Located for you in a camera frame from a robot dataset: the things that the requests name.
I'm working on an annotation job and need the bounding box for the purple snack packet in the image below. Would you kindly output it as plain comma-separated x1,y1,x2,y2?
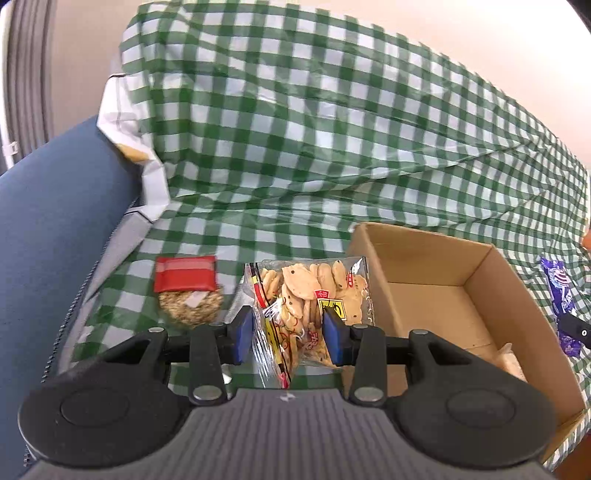
539,257,583,357

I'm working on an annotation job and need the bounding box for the grey curtain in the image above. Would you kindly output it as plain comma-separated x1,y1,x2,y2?
0,0,57,172

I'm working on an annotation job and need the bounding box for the clear cracker bag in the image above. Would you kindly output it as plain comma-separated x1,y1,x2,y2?
240,256,376,389

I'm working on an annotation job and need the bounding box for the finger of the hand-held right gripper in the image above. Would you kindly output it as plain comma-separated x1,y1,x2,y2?
558,314,591,350

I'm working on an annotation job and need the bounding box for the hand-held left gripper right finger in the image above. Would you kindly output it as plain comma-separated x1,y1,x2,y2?
322,308,486,407

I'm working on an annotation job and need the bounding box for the white sheet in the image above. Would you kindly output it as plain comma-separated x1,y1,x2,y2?
96,69,171,217

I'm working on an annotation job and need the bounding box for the cardboard box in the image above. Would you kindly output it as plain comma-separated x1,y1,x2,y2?
341,222,588,464

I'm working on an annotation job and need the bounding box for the blue sofa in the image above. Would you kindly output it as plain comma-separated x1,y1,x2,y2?
0,114,160,480

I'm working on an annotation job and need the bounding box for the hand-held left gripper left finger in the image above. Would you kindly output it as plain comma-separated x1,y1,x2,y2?
98,305,256,407

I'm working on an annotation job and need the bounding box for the pale snack packet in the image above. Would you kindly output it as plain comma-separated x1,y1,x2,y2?
495,342,528,383

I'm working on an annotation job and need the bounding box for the green checkered cloth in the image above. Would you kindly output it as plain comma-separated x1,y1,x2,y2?
69,0,591,472

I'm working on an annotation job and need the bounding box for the red grain cake packet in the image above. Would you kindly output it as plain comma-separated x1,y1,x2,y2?
153,255,226,329

